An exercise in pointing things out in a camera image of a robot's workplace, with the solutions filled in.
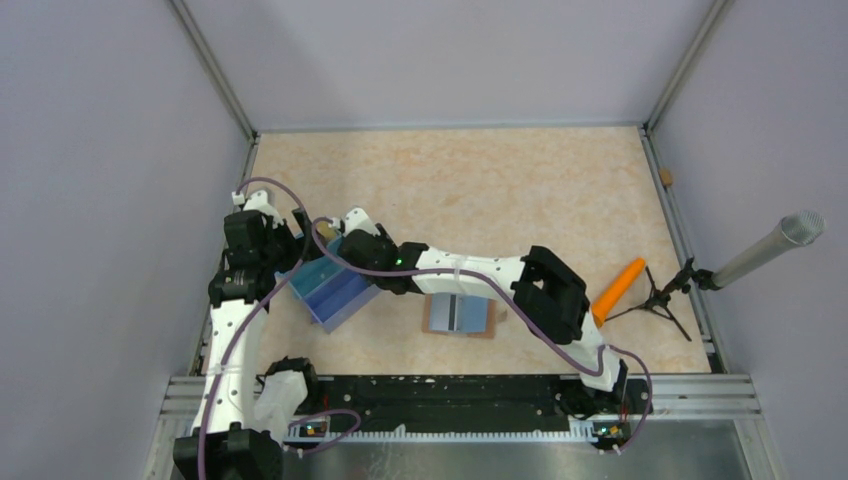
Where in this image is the light blue card box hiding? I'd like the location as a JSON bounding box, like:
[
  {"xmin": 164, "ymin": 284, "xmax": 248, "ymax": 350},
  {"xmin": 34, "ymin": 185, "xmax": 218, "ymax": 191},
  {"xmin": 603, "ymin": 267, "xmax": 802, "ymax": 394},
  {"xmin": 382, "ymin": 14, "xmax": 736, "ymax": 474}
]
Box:
[{"xmin": 288, "ymin": 256, "xmax": 351, "ymax": 304}]

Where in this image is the purple blue card box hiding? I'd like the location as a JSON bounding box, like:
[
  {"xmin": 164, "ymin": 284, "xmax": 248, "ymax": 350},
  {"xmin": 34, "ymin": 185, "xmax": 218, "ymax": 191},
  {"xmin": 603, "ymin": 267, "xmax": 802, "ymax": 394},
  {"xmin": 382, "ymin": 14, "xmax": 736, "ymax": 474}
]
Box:
[{"xmin": 305, "ymin": 272, "xmax": 381, "ymax": 334}]

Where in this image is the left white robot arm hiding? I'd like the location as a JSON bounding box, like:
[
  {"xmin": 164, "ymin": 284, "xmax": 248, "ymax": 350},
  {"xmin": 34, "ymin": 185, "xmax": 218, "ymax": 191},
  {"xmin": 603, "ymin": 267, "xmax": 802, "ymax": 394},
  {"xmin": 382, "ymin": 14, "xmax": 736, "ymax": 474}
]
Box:
[{"xmin": 173, "ymin": 189, "xmax": 312, "ymax": 479}]

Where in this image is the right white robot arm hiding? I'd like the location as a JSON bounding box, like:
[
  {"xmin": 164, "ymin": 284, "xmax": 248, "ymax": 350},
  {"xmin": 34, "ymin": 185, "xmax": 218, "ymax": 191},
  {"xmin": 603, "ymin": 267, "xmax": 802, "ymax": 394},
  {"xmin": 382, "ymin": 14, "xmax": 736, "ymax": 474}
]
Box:
[{"xmin": 330, "ymin": 208, "xmax": 627, "ymax": 412}]

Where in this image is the yellow credit card stack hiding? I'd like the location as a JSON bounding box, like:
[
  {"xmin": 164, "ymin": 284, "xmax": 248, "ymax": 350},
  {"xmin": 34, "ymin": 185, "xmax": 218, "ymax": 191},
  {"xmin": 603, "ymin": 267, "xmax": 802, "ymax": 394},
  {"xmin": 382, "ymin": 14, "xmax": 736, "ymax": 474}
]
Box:
[{"xmin": 314, "ymin": 222, "xmax": 338, "ymax": 243}]

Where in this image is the orange carrot toy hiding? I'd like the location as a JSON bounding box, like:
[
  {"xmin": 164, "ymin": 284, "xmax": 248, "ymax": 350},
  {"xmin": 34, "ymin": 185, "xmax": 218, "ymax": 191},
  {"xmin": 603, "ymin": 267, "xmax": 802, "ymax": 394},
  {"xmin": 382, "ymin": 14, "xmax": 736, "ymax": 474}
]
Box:
[{"xmin": 591, "ymin": 257, "xmax": 646, "ymax": 328}]

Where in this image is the black microphone tripod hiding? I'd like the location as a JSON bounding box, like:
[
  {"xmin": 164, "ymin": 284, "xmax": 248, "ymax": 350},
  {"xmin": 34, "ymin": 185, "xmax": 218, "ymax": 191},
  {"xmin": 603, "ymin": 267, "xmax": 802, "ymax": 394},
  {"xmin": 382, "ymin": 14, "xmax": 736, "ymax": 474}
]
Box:
[{"xmin": 607, "ymin": 257, "xmax": 720, "ymax": 342}]

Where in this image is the small tan block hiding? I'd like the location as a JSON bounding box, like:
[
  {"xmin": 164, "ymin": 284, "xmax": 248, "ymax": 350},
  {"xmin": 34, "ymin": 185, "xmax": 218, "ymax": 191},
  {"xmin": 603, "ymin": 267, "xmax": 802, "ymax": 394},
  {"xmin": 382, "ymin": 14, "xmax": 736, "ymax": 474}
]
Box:
[{"xmin": 658, "ymin": 168, "xmax": 674, "ymax": 188}]

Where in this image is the silver microphone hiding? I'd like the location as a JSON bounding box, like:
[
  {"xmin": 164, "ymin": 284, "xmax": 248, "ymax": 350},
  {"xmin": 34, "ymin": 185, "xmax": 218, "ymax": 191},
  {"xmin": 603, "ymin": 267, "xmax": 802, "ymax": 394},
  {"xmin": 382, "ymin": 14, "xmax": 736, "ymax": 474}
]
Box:
[{"xmin": 711, "ymin": 210, "xmax": 827, "ymax": 290}]

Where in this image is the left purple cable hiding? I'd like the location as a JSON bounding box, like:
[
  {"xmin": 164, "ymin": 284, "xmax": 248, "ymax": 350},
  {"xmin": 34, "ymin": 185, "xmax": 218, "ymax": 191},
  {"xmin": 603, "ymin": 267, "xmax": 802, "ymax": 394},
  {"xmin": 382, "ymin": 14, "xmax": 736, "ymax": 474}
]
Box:
[{"xmin": 197, "ymin": 177, "xmax": 362, "ymax": 480}]

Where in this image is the purple cable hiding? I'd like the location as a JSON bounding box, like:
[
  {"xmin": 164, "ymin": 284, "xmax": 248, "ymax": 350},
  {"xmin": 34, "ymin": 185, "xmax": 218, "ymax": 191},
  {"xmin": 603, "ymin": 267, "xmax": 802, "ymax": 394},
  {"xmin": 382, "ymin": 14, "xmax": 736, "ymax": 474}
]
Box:
[
  {"xmin": 197, "ymin": 177, "xmax": 362, "ymax": 480},
  {"xmin": 311, "ymin": 217, "xmax": 654, "ymax": 455}
]

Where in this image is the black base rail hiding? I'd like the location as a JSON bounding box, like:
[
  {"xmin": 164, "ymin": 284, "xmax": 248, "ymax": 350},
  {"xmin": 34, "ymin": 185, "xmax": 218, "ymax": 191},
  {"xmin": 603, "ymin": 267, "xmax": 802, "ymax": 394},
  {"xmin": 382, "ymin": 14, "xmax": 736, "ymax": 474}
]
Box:
[{"xmin": 296, "ymin": 375, "xmax": 653, "ymax": 434}]

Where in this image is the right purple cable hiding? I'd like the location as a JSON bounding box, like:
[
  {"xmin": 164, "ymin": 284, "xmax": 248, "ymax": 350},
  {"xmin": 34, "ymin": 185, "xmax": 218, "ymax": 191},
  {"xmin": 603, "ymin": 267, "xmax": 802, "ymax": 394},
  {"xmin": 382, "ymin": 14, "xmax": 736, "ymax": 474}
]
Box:
[{"xmin": 311, "ymin": 217, "xmax": 654, "ymax": 455}]

